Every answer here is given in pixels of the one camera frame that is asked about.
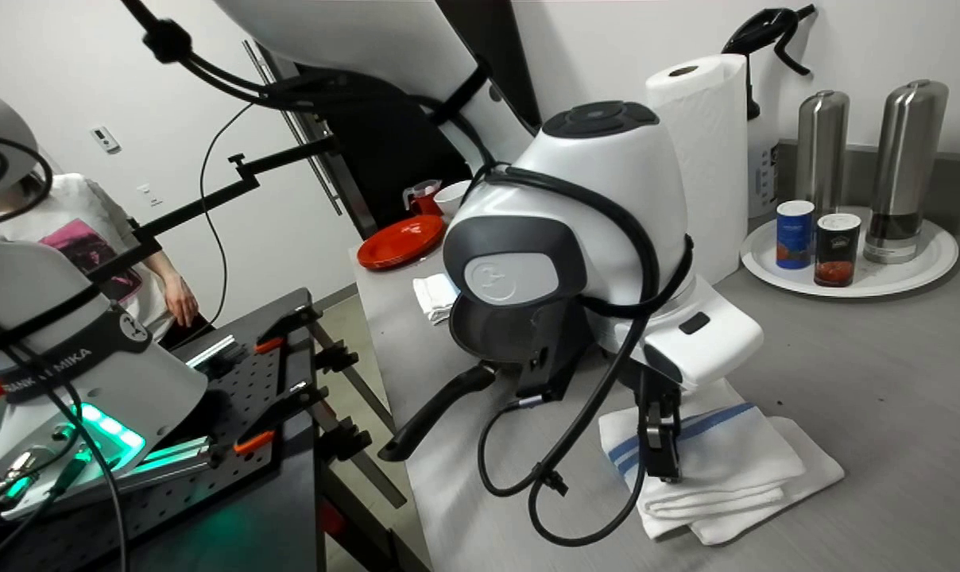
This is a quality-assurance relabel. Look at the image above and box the dark red spice jar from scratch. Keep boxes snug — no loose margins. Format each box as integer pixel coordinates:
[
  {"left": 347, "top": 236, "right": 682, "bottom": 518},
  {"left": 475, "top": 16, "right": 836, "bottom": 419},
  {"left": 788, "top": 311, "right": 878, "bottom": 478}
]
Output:
[{"left": 811, "top": 209, "right": 869, "bottom": 289}]

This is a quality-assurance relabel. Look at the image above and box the white round tray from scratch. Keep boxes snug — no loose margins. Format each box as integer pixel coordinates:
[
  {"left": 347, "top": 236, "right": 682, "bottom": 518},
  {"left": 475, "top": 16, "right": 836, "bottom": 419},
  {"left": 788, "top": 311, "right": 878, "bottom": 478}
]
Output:
[{"left": 740, "top": 214, "right": 960, "bottom": 301}]

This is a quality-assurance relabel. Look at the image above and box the short steel grinder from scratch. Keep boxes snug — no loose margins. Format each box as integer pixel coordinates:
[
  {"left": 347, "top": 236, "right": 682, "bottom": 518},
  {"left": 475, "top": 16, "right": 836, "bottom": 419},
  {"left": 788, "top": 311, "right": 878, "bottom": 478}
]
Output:
[{"left": 796, "top": 89, "right": 852, "bottom": 218}]

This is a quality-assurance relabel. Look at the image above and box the small white bowl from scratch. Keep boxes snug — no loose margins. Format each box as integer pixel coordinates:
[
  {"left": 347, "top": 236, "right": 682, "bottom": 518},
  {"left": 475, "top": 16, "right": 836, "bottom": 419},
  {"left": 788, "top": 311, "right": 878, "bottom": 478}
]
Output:
[{"left": 432, "top": 179, "right": 475, "bottom": 218}]

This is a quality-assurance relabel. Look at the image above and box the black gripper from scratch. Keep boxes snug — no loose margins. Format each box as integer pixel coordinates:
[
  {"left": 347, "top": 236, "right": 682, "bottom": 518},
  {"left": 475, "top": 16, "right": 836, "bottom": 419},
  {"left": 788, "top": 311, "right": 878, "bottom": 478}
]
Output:
[{"left": 631, "top": 359, "right": 687, "bottom": 486}]

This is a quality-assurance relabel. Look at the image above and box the white paper towel roll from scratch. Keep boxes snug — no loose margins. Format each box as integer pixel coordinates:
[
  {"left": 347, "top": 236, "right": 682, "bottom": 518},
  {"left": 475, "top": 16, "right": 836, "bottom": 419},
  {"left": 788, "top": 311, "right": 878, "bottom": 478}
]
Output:
[{"left": 644, "top": 54, "right": 752, "bottom": 285}]

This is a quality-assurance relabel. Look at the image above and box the spray bottle black trigger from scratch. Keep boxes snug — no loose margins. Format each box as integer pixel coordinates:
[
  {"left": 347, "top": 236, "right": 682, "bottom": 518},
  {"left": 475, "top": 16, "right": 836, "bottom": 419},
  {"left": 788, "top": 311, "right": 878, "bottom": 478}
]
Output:
[{"left": 722, "top": 3, "right": 824, "bottom": 221}]

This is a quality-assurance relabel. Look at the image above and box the white blue striped cloth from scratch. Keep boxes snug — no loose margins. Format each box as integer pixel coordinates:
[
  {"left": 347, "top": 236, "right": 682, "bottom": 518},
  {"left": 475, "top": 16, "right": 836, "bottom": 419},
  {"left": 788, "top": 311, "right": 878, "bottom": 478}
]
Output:
[{"left": 691, "top": 412, "right": 848, "bottom": 548}]

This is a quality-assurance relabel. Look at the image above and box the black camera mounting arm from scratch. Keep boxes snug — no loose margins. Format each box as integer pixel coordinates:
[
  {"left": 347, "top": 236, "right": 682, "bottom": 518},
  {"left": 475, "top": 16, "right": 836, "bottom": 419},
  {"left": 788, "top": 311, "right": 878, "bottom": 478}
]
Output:
[{"left": 75, "top": 132, "right": 341, "bottom": 294}]

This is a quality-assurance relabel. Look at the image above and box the person in white shirt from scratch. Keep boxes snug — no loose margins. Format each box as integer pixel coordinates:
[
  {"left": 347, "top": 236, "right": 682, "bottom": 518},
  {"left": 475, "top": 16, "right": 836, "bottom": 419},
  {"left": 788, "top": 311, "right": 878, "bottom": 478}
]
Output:
[{"left": 0, "top": 172, "right": 203, "bottom": 331}]

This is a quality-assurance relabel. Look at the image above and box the black perforated robot table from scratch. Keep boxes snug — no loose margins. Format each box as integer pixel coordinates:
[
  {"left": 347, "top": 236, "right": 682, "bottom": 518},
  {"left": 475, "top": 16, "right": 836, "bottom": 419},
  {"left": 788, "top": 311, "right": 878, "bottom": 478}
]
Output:
[{"left": 0, "top": 285, "right": 331, "bottom": 572}]

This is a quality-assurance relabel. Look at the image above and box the blue label spice jar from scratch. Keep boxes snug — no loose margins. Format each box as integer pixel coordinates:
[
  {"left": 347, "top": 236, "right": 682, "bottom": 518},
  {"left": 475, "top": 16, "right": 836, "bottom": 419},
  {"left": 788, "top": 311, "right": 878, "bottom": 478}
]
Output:
[{"left": 773, "top": 196, "right": 819, "bottom": 273}]

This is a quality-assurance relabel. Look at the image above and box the black frying pan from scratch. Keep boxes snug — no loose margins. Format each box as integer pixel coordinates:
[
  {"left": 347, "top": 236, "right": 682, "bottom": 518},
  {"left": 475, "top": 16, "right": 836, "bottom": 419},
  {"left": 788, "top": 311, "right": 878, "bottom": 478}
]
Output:
[{"left": 374, "top": 313, "right": 505, "bottom": 463}]

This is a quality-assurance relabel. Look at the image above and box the tall steel grinder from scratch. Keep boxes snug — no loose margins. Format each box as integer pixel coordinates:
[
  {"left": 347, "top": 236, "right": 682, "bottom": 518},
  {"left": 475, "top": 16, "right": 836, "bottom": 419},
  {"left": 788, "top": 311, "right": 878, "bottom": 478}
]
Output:
[{"left": 863, "top": 75, "right": 953, "bottom": 268}]

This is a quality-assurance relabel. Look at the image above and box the black cable bundle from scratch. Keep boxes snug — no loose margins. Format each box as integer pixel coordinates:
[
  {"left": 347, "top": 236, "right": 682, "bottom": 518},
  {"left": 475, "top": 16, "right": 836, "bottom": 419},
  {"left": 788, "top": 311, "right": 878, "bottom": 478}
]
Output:
[{"left": 0, "top": 0, "right": 700, "bottom": 572}]

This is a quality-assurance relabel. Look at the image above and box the white wall switch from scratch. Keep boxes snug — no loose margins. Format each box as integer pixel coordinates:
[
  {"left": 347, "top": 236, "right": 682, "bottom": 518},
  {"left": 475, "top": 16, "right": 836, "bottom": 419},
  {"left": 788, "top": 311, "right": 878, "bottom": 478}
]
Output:
[{"left": 88, "top": 125, "right": 123, "bottom": 154}]

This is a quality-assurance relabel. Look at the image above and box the red plate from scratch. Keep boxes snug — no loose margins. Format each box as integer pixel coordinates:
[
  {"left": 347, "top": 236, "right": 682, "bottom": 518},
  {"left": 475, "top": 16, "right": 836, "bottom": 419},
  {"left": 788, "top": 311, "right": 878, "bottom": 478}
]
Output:
[{"left": 354, "top": 214, "right": 454, "bottom": 273}]

